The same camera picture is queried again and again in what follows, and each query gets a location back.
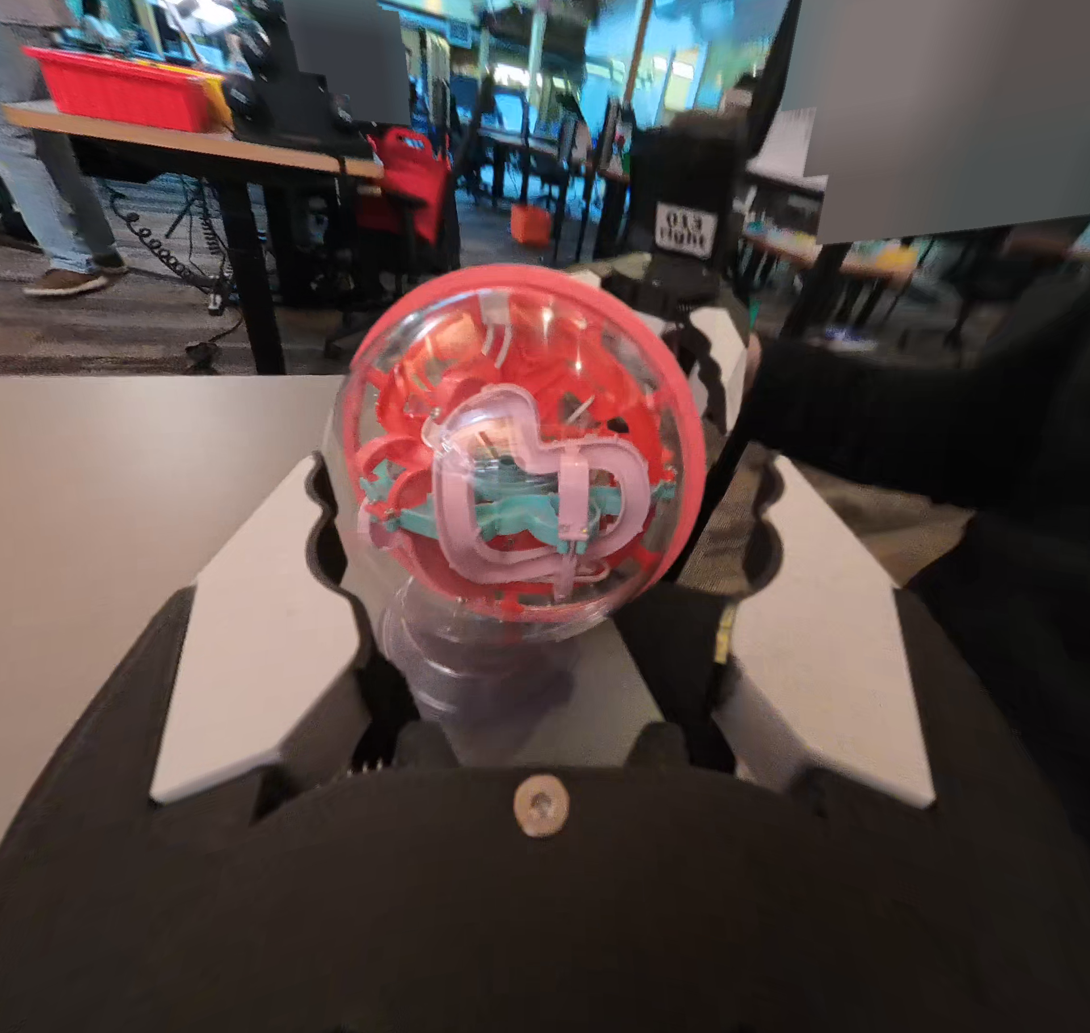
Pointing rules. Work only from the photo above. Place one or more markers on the clear ball stand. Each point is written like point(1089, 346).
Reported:
point(443, 667)

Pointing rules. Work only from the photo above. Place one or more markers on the red plastic bin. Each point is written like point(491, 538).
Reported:
point(119, 92)

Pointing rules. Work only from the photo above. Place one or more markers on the wooden desk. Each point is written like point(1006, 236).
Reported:
point(255, 156)

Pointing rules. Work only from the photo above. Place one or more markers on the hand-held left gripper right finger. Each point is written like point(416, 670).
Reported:
point(817, 675)

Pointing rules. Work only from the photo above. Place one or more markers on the red backpack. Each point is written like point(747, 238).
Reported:
point(409, 181)

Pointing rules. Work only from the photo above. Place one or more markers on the white device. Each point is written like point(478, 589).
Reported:
point(200, 6)

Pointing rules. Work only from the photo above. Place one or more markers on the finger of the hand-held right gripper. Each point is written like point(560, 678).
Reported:
point(720, 360)
point(613, 269)

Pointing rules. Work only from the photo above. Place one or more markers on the yellow plastic bin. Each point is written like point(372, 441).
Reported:
point(217, 104)

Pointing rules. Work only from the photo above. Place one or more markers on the clear maze ball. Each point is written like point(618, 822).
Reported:
point(511, 454)

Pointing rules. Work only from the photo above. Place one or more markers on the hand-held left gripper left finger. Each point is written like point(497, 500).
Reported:
point(255, 675)

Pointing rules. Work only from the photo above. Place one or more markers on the orange box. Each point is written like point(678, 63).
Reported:
point(530, 226)

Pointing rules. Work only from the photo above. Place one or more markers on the black device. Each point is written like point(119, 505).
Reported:
point(298, 109)

